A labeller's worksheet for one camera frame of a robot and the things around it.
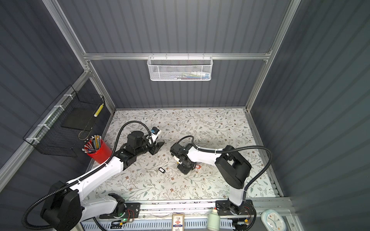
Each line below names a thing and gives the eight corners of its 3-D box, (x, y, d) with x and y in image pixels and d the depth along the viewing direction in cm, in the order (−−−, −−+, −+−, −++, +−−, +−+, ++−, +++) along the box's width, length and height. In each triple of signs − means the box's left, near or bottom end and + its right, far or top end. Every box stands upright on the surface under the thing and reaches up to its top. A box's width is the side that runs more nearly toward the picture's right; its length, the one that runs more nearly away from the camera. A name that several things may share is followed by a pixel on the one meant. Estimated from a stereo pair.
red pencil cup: (94, 164, 92) (79, 152, 79) (101, 148, 100) (89, 134, 87) (110, 164, 92) (97, 152, 79) (116, 148, 100) (105, 134, 87)
